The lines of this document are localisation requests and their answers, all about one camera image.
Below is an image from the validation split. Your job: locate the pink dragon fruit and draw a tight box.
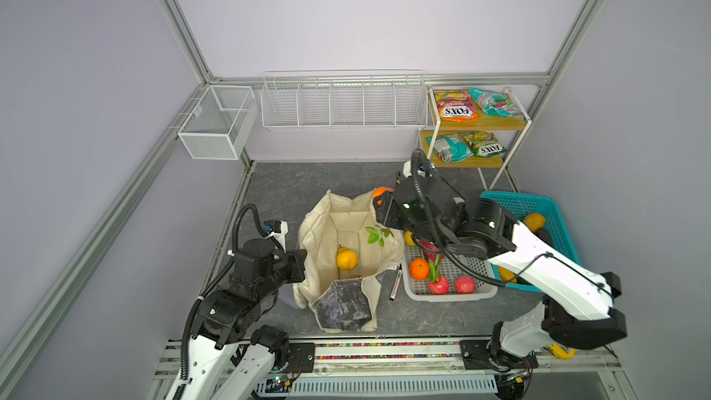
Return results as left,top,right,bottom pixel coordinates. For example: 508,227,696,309
418,240,441,261

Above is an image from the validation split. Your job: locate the orange persimmon with leaves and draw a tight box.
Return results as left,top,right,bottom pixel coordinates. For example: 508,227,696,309
372,187,394,207

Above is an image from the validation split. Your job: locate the cream canvas grocery bag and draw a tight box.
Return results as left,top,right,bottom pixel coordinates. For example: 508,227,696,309
294,192,405,333

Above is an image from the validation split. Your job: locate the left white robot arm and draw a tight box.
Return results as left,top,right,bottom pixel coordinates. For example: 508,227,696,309
167,204,307,399

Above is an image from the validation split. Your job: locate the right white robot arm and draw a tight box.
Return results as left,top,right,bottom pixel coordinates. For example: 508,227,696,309
372,175,628,371

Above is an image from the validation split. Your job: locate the teal snack bag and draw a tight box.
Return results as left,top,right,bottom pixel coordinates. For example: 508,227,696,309
426,133,473,164

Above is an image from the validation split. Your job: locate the green Fox's candy bag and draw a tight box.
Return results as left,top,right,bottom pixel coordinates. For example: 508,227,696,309
461,131,507,159

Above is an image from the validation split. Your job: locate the orange Fox's candy bag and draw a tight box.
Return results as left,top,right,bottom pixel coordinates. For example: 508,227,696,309
433,90,480,123

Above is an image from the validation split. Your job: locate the green pink snack bag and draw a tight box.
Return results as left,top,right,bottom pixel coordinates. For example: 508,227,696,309
470,87,523,118

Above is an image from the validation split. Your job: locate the grey cloth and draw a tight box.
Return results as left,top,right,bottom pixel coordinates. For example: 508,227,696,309
278,283,300,309

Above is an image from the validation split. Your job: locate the small yellow lemon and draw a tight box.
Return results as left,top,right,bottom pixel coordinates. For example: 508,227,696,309
404,231,417,247

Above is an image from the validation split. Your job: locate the orange tangerine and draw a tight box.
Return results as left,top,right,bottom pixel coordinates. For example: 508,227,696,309
408,257,430,281

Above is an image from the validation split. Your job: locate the white plastic fruit basket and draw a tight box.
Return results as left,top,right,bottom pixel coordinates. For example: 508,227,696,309
403,231,497,303

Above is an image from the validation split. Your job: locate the silver marker pen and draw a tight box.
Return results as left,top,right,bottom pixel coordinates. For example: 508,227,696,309
389,268,403,301

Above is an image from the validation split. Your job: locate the white wooden two-tier shelf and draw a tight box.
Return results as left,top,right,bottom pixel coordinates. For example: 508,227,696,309
418,86,533,191

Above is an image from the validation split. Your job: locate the red apple front right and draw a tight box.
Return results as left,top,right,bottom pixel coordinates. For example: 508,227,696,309
455,276,477,294

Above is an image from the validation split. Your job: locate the yellow vegetable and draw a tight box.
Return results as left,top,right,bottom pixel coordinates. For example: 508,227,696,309
497,267,518,283

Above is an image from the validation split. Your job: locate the yellow lemon in teal basket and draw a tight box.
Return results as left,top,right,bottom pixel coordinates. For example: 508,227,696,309
523,212,546,233

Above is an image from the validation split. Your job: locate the teal plastic vegetable basket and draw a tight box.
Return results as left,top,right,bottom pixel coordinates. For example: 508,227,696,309
481,191,582,266

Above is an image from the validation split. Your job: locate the yellow tape measure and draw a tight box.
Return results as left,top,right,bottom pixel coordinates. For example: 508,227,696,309
546,344,576,360

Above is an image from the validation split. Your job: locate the small white wire basket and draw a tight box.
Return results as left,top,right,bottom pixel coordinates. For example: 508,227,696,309
178,85,258,160

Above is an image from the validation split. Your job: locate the long white wire basket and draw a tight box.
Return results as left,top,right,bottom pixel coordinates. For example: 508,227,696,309
261,70,429,130

